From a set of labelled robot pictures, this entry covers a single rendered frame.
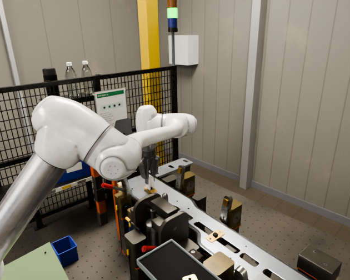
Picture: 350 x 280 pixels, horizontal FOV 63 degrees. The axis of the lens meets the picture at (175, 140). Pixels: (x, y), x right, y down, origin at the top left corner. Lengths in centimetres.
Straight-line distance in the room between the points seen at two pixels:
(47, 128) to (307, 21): 254
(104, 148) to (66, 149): 10
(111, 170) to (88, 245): 101
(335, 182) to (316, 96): 84
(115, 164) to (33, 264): 70
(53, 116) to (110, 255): 101
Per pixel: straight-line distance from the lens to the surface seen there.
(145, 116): 134
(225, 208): 135
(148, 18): 206
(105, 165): 78
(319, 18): 294
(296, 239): 182
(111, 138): 81
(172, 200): 148
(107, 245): 172
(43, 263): 136
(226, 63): 342
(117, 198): 144
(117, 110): 194
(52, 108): 84
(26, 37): 337
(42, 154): 85
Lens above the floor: 181
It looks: 22 degrees down
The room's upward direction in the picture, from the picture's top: 1 degrees counter-clockwise
